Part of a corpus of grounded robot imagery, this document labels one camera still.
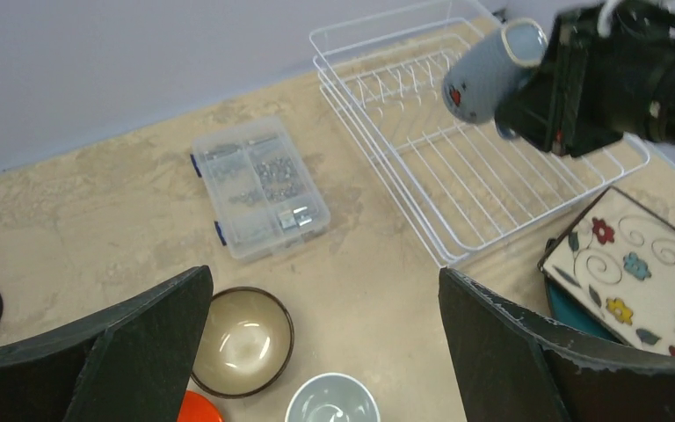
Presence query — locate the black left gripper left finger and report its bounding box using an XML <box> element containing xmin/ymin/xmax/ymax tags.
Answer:
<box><xmin>0</xmin><ymin>266</ymin><xmax>214</xmax><ymax>421</ymax></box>

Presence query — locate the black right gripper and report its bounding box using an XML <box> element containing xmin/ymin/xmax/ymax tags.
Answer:
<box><xmin>494</xmin><ymin>1</ymin><xmax>675</xmax><ymax>157</ymax></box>

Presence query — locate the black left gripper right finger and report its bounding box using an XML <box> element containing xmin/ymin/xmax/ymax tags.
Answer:
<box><xmin>438</xmin><ymin>267</ymin><xmax>675</xmax><ymax>421</ymax></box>

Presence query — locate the grey printed mug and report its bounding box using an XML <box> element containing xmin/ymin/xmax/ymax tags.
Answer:
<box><xmin>443</xmin><ymin>18</ymin><xmax>548</xmax><ymax>140</ymax></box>

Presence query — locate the square floral plate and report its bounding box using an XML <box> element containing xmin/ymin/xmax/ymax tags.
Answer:
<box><xmin>539</xmin><ymin>187</ymin><xmax>675</xmax><ymax>356</ymax></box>

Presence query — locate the teal square plate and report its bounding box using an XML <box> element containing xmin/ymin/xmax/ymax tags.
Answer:
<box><xmin>544</xmin><ymin>275</ymin><xmax>621</xmax><ymax>344</ymax></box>

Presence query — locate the orange bowl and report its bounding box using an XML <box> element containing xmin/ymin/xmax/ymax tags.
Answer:
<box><xmin>177</xmin><ymin>390</ymin><xmax>224</xmax><ymax>422</ymax></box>

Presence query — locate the brown rimmed beige bowl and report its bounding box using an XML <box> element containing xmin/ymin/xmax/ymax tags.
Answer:
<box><xmin>191</xmin><ymin>286</ymin><xmax>295</xmax><ymax>398</ymax></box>

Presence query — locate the white bowl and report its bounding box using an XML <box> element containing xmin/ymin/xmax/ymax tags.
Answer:
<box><xmin>284</xmin><ymin>372</ymin><xmax>381</xmax><ymax>422</ymax></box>

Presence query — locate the clear plastic screw box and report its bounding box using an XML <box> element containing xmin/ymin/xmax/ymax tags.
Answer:
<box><xmin>191</xmin><ymin>116</ymin><xmax>331</xmax><ymax>262</ymax></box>

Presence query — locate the white wire dish rack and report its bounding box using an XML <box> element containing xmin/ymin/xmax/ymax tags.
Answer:
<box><xmin>308</xmin><ymin>1</ymin><xmax>650</xmax><ymax>266</ymax></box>

